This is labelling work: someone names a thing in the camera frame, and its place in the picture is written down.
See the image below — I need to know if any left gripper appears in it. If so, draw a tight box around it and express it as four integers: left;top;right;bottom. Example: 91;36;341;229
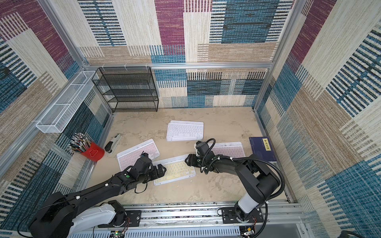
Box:
138;165;169;186

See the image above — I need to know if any yellow keyboard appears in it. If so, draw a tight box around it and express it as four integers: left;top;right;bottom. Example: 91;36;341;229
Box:
153;154;196;186

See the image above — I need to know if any white keyboard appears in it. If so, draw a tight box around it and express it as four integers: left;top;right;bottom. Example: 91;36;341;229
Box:
166;120;204;141

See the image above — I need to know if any pink keyboard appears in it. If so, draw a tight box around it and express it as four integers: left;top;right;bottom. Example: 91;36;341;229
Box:
117;139;160;171
211;142;246;158

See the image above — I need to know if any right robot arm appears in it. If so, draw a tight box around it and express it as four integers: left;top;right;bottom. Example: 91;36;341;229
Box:
185;138;285;222

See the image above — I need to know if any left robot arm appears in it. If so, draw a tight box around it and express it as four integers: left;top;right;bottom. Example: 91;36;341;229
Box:
28;153;166;238

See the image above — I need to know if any black white stapler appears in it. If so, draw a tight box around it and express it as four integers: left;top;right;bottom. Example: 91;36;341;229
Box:
104;133;122;154

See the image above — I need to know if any red pen cup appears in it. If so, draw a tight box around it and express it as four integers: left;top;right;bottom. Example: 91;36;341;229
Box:
81;142;105;162

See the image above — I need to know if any dark blue notebook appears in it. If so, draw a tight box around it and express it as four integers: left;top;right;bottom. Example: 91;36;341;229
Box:
249;137;277;163

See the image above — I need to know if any bundle of pens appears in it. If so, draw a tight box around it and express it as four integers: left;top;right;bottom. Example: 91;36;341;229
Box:
66;132;92;153

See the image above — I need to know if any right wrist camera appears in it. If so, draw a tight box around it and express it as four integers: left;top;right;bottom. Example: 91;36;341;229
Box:
195;138;216;156

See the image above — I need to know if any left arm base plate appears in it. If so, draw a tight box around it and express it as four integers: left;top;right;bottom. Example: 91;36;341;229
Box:
97;210;142;229

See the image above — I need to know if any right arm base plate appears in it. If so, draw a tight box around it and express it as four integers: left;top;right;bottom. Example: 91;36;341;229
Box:
217;207;264;224

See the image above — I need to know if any black wire shelf rack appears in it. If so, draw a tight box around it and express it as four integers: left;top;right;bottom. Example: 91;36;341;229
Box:
92;66;159;113

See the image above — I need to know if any white mesh wall basket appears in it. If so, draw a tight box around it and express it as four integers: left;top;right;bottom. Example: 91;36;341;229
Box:
36;71;95;133

